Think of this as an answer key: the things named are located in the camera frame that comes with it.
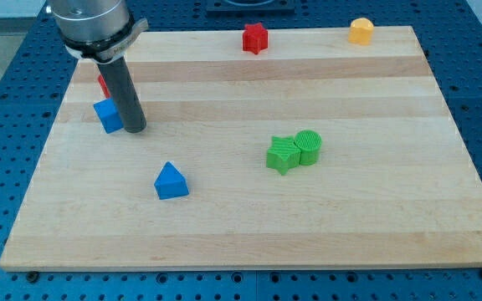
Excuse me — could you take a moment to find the dark grey pointer rod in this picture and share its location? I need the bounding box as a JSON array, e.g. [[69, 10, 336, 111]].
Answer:
[[97, 58, 146, 133]]

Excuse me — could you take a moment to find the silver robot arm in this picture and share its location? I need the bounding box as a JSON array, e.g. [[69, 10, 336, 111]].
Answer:
[[47, 0, 149, 133]]

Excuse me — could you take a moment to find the red star block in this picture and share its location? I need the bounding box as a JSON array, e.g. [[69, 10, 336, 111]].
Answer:
[[242, 23, 269, 54]]

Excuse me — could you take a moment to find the green star block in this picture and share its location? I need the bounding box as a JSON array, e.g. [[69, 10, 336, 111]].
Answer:
[[266, 136, 301, 176]]

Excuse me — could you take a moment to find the red block behind rod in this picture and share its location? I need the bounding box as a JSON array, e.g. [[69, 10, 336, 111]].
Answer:
[[97, 74, 110, 99]]

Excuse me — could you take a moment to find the blue cube block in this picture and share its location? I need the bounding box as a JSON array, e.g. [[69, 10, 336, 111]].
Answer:
[[93, 98, 123, 134]]

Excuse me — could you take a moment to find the blue triangle block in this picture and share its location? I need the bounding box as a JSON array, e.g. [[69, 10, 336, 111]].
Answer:
[[154, 161, 189, 200]]

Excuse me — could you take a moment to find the green cylinder block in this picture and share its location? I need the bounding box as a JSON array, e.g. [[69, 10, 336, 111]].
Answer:
[[294, 130, 322, 166]]

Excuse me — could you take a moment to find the wooden board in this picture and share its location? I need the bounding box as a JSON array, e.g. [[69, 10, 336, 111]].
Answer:
[[0, 26, 482, 272]]

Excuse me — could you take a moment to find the yellow block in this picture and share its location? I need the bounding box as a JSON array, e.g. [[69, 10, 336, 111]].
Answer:
[[348, 18, 374, 46]]

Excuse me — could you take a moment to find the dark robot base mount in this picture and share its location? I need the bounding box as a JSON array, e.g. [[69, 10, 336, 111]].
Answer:
[[206, 0, 296, 13]]

